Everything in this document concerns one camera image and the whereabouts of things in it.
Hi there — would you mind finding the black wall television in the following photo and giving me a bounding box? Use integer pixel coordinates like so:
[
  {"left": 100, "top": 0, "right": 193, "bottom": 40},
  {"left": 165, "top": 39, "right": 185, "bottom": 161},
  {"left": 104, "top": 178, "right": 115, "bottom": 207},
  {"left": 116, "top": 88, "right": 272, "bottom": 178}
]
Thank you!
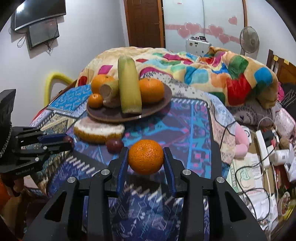
[{"left": 11, "top": 0, "right": 67, "bottom": 31}]

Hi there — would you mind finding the yellow foam tube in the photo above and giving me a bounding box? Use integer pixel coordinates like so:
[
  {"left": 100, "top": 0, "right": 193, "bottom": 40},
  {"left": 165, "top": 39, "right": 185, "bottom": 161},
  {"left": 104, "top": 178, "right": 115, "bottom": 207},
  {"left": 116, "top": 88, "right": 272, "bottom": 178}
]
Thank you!
[{"left": 44, "top": 72, "right": 74, "bottom": 107}]

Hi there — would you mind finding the colourful patchwork blanket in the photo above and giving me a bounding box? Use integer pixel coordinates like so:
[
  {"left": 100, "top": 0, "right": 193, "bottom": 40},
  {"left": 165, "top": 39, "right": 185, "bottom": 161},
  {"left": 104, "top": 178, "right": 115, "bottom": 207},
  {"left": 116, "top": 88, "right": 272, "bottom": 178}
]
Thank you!
[{"left": 76, "top": 46, "right": 279, "bottom": 109}]

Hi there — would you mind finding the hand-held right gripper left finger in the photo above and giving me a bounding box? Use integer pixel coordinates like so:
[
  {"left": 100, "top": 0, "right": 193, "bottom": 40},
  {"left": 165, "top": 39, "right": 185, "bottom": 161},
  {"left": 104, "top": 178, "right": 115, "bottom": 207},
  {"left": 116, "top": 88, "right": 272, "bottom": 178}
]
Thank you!
[{"left": 22, "top": 146, "right": 130, "bottom": 241}]

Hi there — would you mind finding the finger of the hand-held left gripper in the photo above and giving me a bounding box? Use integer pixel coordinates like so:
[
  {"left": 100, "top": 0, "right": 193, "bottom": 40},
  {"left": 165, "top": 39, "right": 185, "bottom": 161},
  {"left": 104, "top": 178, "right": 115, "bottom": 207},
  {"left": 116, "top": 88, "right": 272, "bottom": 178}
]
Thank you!
[
  {"left": 14, "top": 139, "right": 75, "bottom": 159},
  {"left": 13, "top": 126, "right": 67, "bottom": 142}
]

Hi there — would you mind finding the small red plum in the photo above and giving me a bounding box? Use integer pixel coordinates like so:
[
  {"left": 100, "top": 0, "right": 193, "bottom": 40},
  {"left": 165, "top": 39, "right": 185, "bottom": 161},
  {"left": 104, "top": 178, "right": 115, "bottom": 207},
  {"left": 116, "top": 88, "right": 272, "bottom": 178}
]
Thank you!
[
  {"left": 63, "top": 136, "right": 75, "bottom": 149},
  {"left": 106, "top": 138, "right": 124, "bottom": 153}
]

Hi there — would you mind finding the wooden bed headboard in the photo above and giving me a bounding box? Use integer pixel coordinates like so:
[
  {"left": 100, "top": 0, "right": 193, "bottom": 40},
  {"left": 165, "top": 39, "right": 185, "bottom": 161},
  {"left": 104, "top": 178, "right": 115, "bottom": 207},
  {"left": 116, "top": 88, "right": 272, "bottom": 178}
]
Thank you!
[{"left": 266, "top": 49, "right": 296, "bottom": 84}]

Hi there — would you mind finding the white power strip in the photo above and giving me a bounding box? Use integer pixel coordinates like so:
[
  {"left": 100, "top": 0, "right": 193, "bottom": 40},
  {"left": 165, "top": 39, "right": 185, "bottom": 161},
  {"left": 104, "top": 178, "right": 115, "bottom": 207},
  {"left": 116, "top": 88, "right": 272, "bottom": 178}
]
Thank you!
[{"left": 255, "top": 130, "right": 271, "bottom": 168}]

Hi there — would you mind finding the small black wall monitor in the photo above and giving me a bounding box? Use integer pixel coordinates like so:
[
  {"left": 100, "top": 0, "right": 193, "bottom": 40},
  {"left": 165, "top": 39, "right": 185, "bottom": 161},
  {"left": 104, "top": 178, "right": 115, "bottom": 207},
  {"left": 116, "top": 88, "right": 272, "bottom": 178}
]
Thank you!
[{"left": 26, "top": 18, "right": 60, "bottom": 51}]

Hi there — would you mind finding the large orange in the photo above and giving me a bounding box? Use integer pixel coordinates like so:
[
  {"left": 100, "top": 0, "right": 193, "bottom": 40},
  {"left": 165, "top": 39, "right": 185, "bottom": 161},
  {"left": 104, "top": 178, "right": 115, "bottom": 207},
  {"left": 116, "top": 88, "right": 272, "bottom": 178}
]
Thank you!
[
  {"left": 138, "top": 78, "right": 164, "bottom": 104},
  {"left": 91, "top": 74, "right": 116, "bottom": 94}
]

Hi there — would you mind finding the small orange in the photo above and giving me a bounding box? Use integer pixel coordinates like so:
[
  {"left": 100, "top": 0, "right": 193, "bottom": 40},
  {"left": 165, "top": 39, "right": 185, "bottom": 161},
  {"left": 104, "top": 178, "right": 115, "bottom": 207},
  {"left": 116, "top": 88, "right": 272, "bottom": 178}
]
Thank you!
[
  {"left": 88, "top": 93, "right": 104, "bottom": 108},
  {"left": 128, "top": 139, "right": 164, "bottom": 175}
]

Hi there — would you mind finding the brown wooden door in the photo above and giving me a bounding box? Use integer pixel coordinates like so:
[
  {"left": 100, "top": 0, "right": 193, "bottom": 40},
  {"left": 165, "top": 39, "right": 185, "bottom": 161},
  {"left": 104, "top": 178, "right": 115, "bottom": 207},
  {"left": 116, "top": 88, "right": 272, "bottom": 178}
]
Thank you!
[{"left": 124, "top": 0, "right": 165, "bottom": 48}]

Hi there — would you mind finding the grey patterned cloth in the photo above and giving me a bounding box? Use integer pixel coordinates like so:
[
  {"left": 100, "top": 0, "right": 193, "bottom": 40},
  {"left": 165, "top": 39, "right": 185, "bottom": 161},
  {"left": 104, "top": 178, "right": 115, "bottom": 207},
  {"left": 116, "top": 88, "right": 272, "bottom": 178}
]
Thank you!
[{"left": 231, "top": 97, "right": 280, "bottom": 127}]

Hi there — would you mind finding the standing electric fan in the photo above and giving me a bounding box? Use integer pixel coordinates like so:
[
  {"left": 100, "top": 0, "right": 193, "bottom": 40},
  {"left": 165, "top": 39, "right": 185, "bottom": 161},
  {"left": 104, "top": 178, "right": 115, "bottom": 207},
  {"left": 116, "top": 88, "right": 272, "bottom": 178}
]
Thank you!
[{"left": 240, "top": 26, "right": 260, "bottom": 56}]

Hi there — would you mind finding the purple round plate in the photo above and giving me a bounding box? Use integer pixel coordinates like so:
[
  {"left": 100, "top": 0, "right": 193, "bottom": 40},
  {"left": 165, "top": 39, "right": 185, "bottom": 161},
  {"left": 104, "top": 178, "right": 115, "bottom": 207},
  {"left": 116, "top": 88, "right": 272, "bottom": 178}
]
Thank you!
[{"left": 86, "top": 82, "right": 173, "bottom": 123}]

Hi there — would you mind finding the pink quilted bag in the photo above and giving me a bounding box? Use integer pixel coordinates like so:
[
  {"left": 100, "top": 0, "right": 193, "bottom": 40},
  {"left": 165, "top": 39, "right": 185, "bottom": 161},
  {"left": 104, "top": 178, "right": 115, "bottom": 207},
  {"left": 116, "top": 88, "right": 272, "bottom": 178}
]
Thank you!
[{"left": 274, "top": 108, "right": 296, "bottom": 139}]

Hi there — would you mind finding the long yellow corn cob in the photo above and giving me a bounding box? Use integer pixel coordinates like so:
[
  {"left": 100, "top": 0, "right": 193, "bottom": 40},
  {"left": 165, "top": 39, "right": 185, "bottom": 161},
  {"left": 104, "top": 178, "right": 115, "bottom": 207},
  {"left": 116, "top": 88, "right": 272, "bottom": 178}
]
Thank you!
[{"left": 117, "top": 56, "right": 142, "bottom": 115}]

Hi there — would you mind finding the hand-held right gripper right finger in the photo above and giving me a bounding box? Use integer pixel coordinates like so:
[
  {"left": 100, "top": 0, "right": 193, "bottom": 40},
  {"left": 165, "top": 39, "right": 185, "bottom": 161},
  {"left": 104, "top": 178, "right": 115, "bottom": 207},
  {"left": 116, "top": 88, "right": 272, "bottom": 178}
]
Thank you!
[{"left": 162, "top": 146, "right": 267, "bottom": 241}]

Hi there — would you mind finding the wooden wardrobe with glass doors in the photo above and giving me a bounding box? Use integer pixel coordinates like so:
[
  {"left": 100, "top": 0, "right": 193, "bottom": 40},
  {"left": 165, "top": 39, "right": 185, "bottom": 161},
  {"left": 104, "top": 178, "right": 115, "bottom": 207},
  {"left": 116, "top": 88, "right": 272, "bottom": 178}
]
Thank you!
[{"left": 124, "top": 0, "right": 248, "bottom": 58}]

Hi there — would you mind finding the small white bowl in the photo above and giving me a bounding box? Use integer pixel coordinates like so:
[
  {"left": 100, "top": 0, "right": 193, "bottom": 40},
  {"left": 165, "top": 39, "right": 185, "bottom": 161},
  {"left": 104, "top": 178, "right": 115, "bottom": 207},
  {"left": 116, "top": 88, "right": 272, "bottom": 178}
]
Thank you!
[{"left": 277, "top": 191, "right": 293, "bottom": 219}]

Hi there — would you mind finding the pink plush toy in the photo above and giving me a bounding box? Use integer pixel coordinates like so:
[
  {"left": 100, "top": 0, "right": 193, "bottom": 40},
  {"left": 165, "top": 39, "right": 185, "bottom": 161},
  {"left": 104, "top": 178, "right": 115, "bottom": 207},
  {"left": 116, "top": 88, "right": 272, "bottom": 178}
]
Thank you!
[{"left": 235, "top": 125, "right": 251, "bottom": 158}]

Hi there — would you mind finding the blue patterned bedsheet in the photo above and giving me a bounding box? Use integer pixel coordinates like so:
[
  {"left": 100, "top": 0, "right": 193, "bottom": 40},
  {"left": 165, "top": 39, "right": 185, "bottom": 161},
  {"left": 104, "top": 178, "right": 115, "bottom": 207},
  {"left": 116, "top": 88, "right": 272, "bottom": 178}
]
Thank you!
[{"left": 29, "top": 85, "right": 236, "bottom": 241}]

